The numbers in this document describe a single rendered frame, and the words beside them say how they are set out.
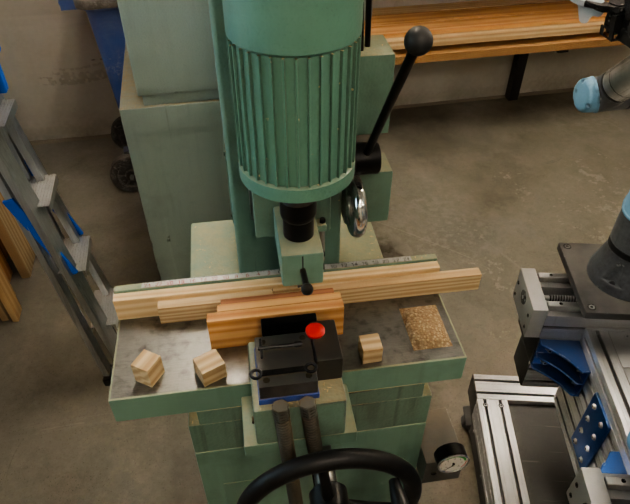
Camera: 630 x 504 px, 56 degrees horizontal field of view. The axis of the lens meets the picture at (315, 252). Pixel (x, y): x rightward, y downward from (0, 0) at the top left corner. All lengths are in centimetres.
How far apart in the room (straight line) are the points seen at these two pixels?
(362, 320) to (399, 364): 11
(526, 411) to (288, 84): 137
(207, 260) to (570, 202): 213
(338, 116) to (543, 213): 227
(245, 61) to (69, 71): 270
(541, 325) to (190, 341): 76
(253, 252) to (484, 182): 203
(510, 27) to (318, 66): 255
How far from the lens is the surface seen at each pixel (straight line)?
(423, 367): 104
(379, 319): 108
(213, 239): 142
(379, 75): 105
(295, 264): 96
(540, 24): 333
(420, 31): 74
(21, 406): 228
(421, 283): 111
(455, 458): 120
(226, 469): 122
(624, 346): 142
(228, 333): 102
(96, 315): 198
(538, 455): 182
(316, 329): 90
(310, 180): 82
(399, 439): 122
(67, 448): 212
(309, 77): 74
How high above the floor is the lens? 170
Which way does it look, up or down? 41 degrees down
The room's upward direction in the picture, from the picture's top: straight up
